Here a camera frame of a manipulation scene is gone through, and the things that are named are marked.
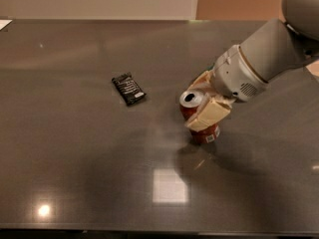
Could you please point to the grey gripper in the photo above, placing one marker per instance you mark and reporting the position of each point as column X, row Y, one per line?
column 233, row 74

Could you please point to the red coke can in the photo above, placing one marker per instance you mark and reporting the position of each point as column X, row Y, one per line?
column 190, row 104

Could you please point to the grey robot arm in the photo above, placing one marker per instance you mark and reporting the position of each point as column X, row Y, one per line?
column 282, row 45

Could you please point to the black snack bar wrapper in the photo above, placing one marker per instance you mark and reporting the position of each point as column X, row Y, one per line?
column 128, row 88

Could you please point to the white paper sheet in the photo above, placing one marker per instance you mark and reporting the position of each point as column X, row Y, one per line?
column 4, row 23

